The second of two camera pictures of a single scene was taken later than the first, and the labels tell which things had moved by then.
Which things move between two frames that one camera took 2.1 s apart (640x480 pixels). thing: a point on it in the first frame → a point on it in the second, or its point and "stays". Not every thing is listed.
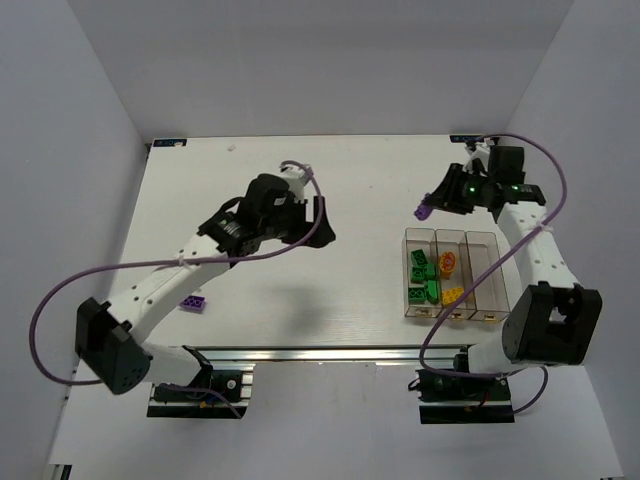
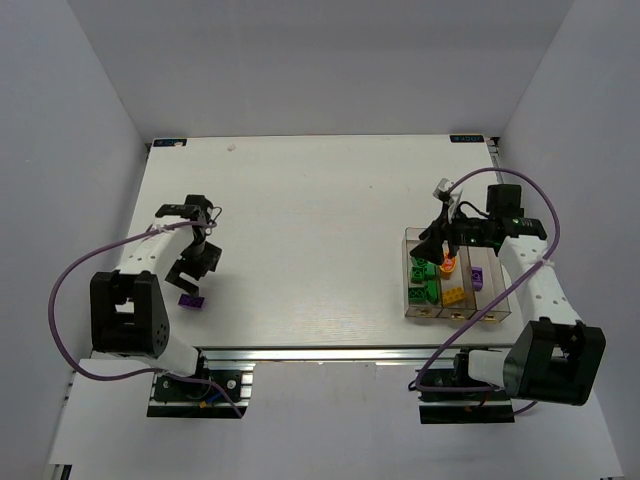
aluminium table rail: [323, 355] stays
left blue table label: [172, 142] stays
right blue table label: [466, 138] stays
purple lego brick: [195, 303] stays
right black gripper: [451, 187] → [446, 233]
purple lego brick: [422, 212] → [477, 273]
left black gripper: [310, 220] → [198, 265]
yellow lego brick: [451, 294] stays
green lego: [433, 291] stays
